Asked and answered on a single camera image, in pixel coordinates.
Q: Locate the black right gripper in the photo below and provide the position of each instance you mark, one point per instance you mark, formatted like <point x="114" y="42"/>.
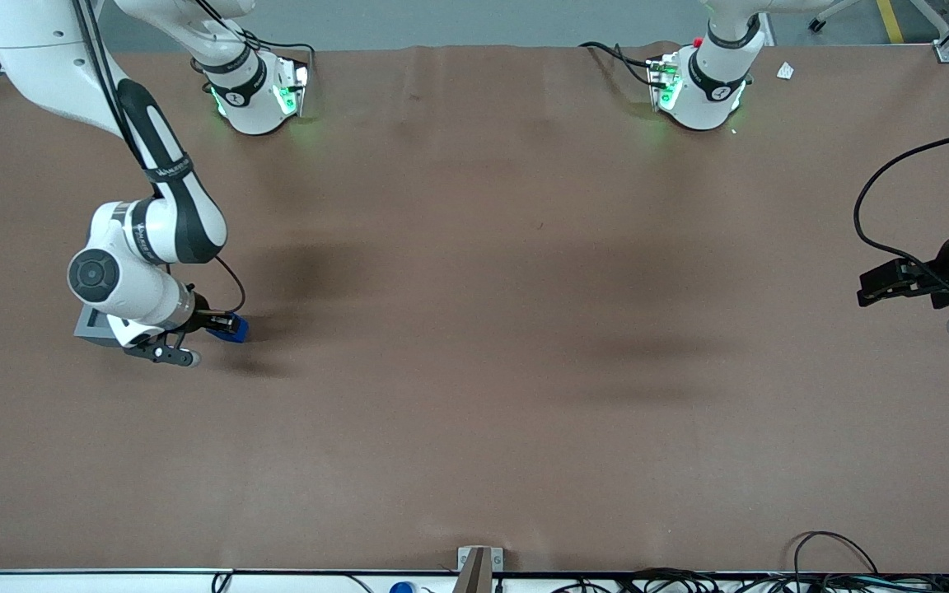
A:
<point x="204" y="317"/>

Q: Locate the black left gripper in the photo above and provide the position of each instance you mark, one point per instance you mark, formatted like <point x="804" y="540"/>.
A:
<point x="941" y="270"/>

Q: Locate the blue plastic part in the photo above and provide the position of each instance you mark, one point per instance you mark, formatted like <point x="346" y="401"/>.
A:
<point x="237" y="336"/>

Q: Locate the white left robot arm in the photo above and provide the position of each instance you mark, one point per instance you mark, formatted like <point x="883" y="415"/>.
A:
<point x="705" y="99"/>

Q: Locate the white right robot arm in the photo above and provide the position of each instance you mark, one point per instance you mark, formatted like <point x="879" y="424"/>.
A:
<point x="30" y="49"/>

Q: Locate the gray square base block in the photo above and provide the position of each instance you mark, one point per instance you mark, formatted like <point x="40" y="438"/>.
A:
<point x="89" y="328"/>

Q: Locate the white paper scrap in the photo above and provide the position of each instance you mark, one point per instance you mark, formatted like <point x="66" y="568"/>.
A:
<point x="785" y="71"/>

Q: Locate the brown table cover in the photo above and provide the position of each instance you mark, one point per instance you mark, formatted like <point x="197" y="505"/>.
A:
<point x="474" y="329"/>

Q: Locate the white stand leg with caster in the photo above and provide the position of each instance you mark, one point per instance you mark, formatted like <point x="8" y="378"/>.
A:
<point x="833" y="12"/>

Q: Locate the blue round cap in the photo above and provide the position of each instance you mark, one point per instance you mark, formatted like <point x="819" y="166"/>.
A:
<point x="402" y="588"/>

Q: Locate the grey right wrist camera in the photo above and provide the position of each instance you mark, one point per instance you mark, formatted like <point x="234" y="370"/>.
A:
<point x="170" y="354"/>

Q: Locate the white table edge rail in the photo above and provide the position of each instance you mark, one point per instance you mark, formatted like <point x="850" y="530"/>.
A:
<point x="71" y="583"/>

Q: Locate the silver mounting bracket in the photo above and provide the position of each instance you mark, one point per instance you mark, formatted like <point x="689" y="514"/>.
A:
<point x="464" y="556"/>

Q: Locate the brown camera post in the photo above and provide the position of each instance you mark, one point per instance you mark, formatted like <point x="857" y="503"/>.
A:
<point x="474" y="576"/>

